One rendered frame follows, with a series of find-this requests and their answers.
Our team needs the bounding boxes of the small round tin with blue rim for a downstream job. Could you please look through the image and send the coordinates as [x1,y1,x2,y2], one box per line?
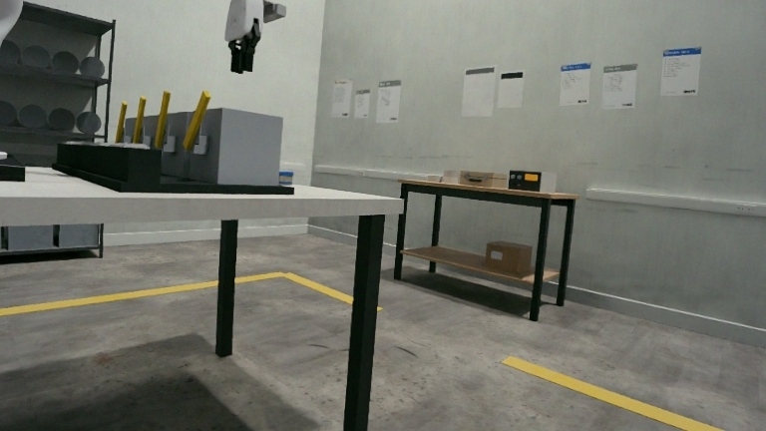
[279,171,293,186]

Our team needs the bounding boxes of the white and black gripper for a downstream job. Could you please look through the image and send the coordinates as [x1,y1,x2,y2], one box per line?
[224,0,263,74]

